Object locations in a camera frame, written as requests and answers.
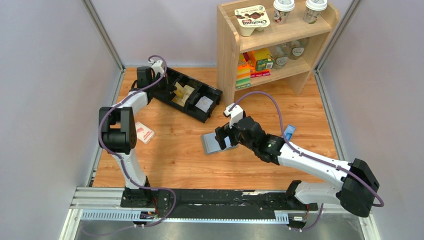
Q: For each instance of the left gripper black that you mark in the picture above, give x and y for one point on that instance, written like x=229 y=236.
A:
x=160 y=84

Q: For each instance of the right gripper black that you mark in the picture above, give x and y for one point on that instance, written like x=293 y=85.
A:
x=227 y=135

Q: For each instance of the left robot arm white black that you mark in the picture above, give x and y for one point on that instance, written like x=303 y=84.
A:
x=117 y=132

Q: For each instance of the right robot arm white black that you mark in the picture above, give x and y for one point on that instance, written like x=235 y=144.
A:
x=352 y=185

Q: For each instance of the tan cards in tray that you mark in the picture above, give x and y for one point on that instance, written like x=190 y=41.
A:
x=181 y=101

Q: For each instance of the blue card on table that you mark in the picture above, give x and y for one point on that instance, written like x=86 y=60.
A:
x=289 y=131

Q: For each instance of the grey card in tray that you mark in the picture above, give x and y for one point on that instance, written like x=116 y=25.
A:
x=204 y=104

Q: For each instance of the white pink card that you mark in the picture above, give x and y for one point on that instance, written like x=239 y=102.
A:
x=144 y=133

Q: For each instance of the black organizer tray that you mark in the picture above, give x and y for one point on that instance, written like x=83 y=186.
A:
x=201 y=89

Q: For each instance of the colourful sticky note stack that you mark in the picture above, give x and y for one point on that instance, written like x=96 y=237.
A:
x=243 y=77

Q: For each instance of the red flat packet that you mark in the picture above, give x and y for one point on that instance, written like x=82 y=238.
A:
x=257 y=74

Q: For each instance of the orange snack bag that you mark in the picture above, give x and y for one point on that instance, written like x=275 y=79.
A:
x=244 y=63

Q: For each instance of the green yellow box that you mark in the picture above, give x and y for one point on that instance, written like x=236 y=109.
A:
x=261 y=59

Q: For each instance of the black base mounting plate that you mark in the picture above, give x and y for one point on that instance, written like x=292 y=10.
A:
x=223 y=204

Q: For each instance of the left glass jar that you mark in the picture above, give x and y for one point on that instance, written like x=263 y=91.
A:
x=280 y=54

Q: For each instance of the glass jar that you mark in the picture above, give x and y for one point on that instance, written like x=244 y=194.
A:
x=297 y=48
x=280 y=54

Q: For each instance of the right glass jar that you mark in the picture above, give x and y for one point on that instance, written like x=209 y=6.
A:
x=297 y=48

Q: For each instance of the Chobani yogurt pack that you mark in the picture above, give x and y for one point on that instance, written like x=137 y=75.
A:
x=251 y=18

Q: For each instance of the left paper coffee cup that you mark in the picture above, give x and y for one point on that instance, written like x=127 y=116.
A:
x=282 y=9

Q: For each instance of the paper coffee cup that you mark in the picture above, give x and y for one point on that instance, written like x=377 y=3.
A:
x=313 y=9
x=282 y=9

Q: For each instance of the right paper coffee cup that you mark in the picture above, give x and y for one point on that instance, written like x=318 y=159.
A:
x=313 y=9

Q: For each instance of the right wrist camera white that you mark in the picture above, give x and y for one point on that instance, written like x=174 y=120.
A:
x=235 y=113

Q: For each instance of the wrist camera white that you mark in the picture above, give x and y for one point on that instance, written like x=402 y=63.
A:
x=158 y=67
x=235 y=113

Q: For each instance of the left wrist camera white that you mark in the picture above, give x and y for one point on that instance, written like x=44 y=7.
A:
x=158 y=67

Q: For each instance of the aluminium frame rail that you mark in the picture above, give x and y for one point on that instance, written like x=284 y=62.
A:
x=104 y=204

